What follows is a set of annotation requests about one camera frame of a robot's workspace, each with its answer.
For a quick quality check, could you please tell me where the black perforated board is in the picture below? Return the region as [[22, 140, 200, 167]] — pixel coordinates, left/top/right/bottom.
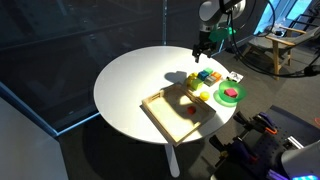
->
[[256, 105, 320, 161]]

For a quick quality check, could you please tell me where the white box with black print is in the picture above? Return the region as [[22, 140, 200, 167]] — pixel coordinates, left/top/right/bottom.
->
[[226, 70, 245, 84]]

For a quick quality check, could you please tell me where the wooden tray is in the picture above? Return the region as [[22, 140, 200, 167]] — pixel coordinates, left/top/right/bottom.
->
[[141, 82, 217, 147]]

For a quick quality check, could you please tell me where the teal wrist camera housing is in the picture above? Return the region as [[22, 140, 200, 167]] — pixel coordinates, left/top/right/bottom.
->
[[208, 26, 237, 44]]

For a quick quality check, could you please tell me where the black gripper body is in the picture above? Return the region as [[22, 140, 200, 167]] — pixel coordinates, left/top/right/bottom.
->
[[192, 30, 218, 58]]

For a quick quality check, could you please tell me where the green plastic bowl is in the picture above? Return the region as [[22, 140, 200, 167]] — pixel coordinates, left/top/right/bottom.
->
[[218, 79, 249, 107]]

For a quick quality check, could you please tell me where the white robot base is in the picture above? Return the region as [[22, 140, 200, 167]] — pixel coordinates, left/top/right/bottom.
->
[[280, 139, 320, 180]]

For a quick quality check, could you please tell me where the red toy strawberry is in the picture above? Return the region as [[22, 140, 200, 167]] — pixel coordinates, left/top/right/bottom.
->
[[186, 105, 197, 116]]

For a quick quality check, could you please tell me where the yellow toy lemon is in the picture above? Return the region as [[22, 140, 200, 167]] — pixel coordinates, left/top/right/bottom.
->
[[199, 91, 211, 102]]

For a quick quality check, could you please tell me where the white table base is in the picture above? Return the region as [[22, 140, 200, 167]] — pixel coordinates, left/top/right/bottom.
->
[[163, 143, 181, 179]]

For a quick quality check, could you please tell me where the orange block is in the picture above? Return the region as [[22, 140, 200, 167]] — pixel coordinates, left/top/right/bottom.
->
[[211, 71, 223, 83]]

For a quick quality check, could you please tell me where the blue block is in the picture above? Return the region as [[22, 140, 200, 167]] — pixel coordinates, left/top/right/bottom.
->
[[197, 70, 210, 82]]

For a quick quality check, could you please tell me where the purple clamp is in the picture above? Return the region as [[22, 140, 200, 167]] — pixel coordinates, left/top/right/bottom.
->
[[233, 111, 278, 136], [209, 134, 262, 166], [265, 168, 289, 180]]

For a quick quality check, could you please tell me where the wooden chair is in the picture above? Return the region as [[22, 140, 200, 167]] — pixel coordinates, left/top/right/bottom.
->
[[240, 13, 320, 80]]

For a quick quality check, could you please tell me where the pink block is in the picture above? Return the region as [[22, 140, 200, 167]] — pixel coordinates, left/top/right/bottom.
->
[[223, 87, 239, 99]]

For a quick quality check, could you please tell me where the yellow toy banana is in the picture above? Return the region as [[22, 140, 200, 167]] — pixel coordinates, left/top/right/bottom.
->
[[184, 72, 200, 88]]

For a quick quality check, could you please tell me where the black cable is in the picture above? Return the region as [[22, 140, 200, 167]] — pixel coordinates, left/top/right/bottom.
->
[[228, 0, 320, 79]]

